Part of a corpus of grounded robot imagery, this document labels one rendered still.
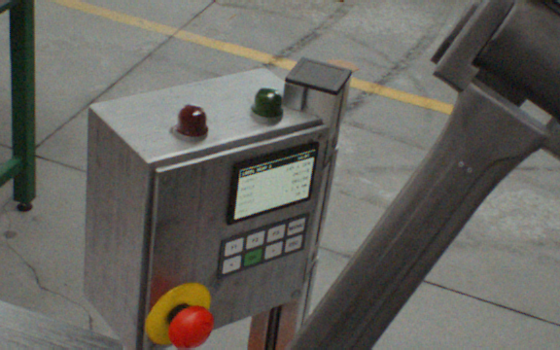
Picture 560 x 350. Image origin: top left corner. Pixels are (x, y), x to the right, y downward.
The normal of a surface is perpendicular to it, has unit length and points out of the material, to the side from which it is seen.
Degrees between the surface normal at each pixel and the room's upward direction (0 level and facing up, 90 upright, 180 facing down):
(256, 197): 90
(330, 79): 0
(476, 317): 0
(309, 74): 0
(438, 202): 71
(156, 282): 90
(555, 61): 64
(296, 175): 90
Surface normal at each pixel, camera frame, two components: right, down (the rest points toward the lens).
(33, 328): 0.12, -0.83
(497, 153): -0.17, 0.20
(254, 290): 0.58, 0.50
